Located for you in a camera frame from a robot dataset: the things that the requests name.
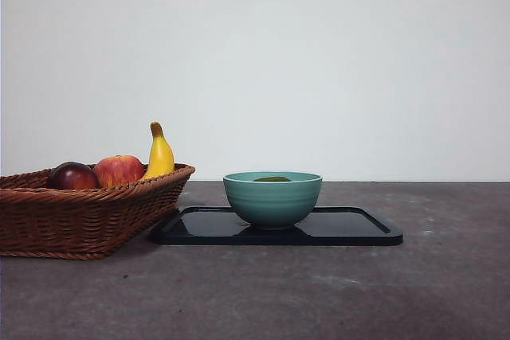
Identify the teal ribbed bowl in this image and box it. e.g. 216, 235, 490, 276
222, 171, 324, 231

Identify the yellow banana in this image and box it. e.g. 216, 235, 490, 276
139, 120, 175, 181

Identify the black rectangular tray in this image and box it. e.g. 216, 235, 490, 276
147, 205, 404, 246

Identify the red apple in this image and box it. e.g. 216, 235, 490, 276
93, 154, 145, 189

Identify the dark red plum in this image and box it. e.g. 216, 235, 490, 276
48, 161, 100, 190

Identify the brown wicker basket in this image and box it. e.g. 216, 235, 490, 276
0, 162, 196, 260

